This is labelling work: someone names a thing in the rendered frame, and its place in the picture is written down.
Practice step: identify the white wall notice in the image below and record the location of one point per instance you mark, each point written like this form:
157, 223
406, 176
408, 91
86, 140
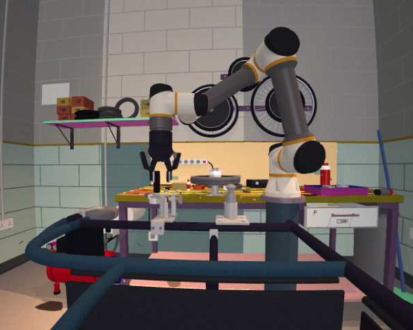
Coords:
55, 93

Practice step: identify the black flat tyre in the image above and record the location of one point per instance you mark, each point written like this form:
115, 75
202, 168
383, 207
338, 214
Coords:
86, 114

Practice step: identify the black wheel lock lever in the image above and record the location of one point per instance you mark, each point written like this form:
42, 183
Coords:
156, 181

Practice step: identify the red bottle with white cap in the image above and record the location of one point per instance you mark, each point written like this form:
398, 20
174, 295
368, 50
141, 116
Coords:
325, 175

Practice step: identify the purple and blue tray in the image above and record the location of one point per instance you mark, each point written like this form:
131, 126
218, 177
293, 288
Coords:
334, 190

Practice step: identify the black flat box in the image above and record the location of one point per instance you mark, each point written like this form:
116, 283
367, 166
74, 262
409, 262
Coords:
257, 183

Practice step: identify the purple wall shelf with brackets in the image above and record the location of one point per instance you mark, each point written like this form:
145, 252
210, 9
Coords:
89, 122

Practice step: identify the black tyre wheelchair wheel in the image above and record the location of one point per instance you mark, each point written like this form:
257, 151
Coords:
201, 180

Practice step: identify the grey wheel lock bracket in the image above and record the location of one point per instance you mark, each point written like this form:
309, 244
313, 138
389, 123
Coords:
164, 206

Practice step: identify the red cardboard box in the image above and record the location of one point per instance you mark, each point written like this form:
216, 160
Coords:
64, 117
82, 101
64, 110

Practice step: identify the small white red-capped bottle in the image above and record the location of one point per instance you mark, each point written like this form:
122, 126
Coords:
188, 185

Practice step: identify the large spoked wall wheel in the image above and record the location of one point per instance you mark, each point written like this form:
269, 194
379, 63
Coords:
261, 103
220, 120

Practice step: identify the yellow cardboard box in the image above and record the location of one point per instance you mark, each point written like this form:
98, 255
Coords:
78, 109
64, 101
145, 108

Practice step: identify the white power strip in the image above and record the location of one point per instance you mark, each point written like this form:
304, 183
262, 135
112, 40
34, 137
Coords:
192, 161

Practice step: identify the purple workbench with yellow top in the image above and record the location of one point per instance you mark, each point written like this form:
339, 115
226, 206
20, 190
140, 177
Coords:
365, 199

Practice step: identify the red and black marker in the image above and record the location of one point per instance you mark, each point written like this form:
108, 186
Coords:
382, 192

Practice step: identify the grey tyre stack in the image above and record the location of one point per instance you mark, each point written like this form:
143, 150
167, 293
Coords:
110, 112

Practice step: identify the grey leaning tyre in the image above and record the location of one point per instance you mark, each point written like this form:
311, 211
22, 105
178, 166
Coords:
135, 108

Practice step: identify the white paper roll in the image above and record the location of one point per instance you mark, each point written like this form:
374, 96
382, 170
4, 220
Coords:
136, 214

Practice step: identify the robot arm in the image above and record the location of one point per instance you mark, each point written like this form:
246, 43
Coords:
290, 103

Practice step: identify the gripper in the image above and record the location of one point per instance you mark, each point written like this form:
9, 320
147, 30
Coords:
160, 141

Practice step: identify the red air compressor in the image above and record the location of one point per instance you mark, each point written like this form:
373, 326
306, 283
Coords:
60, 271

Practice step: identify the dark blue attendant chair frame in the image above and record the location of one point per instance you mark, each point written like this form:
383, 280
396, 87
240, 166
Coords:
227, 266

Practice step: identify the pink floor mat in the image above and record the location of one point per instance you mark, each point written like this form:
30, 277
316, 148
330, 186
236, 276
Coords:
179, 256

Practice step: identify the grey dummy spigot post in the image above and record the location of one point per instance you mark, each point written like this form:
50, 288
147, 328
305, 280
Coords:
230, 206

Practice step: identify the blue pole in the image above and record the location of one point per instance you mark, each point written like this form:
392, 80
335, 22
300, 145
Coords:
389, 178

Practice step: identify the small beige box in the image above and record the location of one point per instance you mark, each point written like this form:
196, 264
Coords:
179, 185

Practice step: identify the small black wall wheel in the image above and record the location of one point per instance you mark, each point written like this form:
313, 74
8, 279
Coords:
234, 68

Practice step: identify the grey wall conduit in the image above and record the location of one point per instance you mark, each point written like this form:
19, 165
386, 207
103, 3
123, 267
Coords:
106, 103
3, 103

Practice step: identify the small orange box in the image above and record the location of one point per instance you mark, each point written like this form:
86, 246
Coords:
199, 187

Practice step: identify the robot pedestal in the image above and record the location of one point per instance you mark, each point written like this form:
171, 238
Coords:
282, 240

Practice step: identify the pale yellow back panel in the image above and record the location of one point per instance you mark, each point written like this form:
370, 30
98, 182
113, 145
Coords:
241, 158

